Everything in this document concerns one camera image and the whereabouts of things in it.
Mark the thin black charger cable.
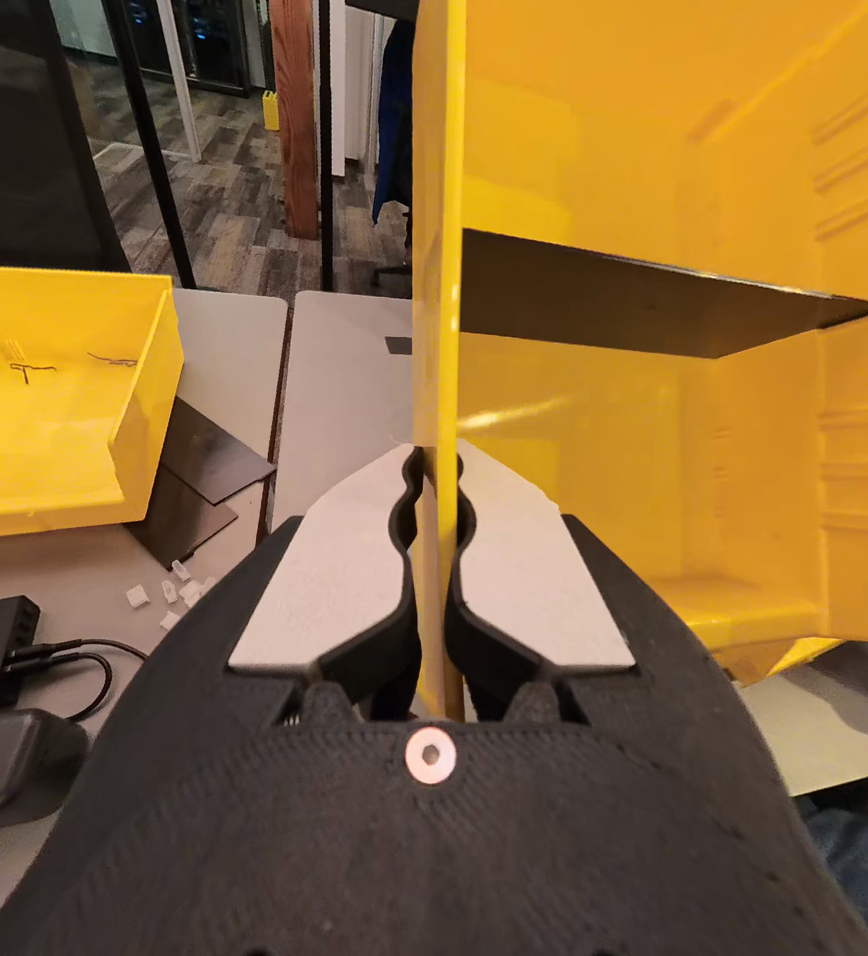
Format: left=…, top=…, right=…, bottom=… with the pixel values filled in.
left=6, top=638, right=152, bottom=663
left=6, top=653, right=115, bottom=724

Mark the white frame pole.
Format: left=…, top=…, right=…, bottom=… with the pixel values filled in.
left=156, top=0, right=203, bottom=161

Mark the wooden post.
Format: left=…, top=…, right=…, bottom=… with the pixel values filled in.
left=269, top=0, right=320, bottom=241

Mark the blue hanging jacket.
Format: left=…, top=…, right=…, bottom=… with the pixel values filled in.
left=371, top=18, right=414, bottom=227

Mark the yellow plastic storage bin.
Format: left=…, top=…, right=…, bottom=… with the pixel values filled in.
left=0, top=265, right=185, bottom=542

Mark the slanted black frame pole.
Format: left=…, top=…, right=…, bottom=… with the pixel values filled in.
left=101, top=0, right=197, bottom=290

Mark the loose black plastic sheet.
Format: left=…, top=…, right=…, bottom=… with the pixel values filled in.
left=126, top=396, right=278, bottom=563

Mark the pile of clear plastic clips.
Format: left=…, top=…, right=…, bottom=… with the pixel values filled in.
left=124, top=556, right=220, bottom=633

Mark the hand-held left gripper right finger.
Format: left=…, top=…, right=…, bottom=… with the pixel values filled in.
left=445, top=439, right=638, bottom=671

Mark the yellow divided storage bin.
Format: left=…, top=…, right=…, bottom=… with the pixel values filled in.
left=410, top=0, right=868, bottom=719

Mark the black power bank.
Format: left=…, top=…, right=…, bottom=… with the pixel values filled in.
left=0, top=710, right=93, bottom=836

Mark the upright black frame pole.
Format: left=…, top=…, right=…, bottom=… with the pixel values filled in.
left=319, top=0, right=336, bottom=292

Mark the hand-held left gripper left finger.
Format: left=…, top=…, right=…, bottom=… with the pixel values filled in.
left=228, top=444, right=425, bottom=672

